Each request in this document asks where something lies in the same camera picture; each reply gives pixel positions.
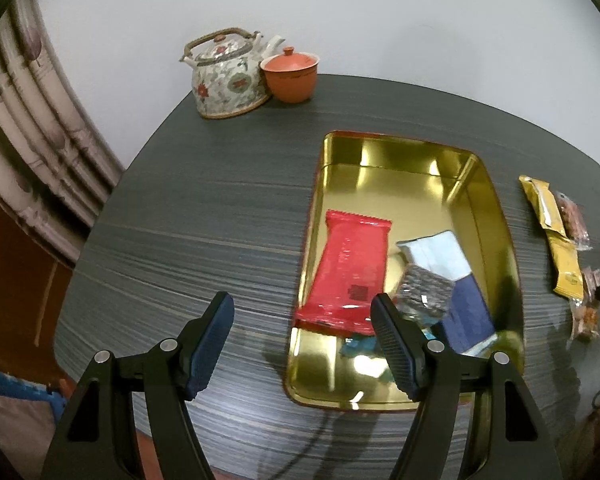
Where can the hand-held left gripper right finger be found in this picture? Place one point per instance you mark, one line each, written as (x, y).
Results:
(395, 345)

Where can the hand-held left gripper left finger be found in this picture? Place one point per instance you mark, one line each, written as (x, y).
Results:
(207, 345)

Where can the clear peanut packet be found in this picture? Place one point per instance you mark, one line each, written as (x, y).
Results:
(587, 315)
(572, 220)

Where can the small blue candy packet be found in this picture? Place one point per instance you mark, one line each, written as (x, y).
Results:
(360, 346)

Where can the yellow gold-printed packet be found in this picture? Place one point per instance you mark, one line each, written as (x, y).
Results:
(567, 270)

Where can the clear packet with red label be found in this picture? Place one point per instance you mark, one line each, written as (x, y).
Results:
(422, 290)

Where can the navy and pale blue packet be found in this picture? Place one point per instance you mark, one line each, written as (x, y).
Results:
(467, 305)

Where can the red snack packet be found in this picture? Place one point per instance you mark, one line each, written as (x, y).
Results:
(350, 270)

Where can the red tin box gold inside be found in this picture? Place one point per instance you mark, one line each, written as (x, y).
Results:
(380, 170)

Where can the yellow packet with silver stripe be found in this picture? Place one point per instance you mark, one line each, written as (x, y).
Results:
(540, 200)

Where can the blue jagged plastic object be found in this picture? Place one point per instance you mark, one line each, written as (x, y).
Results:
(20, 385)

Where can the floral ceramic teapot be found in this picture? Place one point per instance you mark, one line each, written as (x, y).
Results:
(225, 85)

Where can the patterned beige curtain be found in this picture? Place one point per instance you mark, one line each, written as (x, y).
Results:
(30, 135)

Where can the orange lidded clay cup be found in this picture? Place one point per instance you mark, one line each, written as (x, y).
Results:
(290, 82)

